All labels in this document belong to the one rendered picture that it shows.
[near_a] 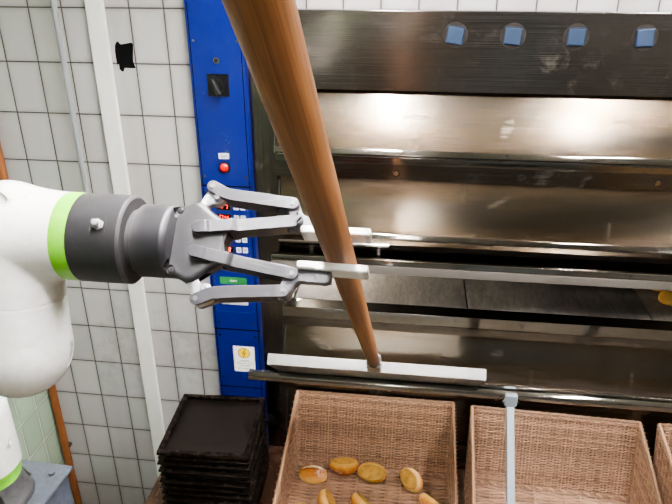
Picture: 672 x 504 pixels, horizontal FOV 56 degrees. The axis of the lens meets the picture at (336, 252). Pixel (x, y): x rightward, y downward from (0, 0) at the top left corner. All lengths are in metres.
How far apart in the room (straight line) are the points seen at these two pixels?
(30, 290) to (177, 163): 1.34
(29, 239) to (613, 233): 1.65
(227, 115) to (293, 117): 1.55
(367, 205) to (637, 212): 0.78
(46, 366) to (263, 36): 0.53
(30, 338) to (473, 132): 1.39
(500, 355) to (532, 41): 0.99
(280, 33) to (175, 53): 1.65
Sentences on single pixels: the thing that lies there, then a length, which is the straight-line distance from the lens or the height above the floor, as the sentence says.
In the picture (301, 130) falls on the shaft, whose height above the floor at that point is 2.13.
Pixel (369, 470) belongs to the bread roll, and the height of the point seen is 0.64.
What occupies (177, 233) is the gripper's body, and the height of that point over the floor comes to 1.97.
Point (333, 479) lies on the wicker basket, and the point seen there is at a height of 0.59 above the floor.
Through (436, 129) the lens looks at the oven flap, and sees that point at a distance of 1.85.
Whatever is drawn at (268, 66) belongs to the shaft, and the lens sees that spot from 0.30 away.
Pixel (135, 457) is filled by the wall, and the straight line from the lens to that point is 2.71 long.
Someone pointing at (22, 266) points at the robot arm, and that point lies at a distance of 0.70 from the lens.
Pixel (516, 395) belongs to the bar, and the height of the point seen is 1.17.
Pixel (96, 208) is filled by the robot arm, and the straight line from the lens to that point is 0.67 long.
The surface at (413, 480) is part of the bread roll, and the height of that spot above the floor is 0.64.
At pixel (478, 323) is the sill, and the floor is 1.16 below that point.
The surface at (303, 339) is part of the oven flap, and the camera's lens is 2.18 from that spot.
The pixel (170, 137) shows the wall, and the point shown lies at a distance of 2.00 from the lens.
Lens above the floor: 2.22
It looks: 25 degrees down
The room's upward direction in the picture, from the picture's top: straight up
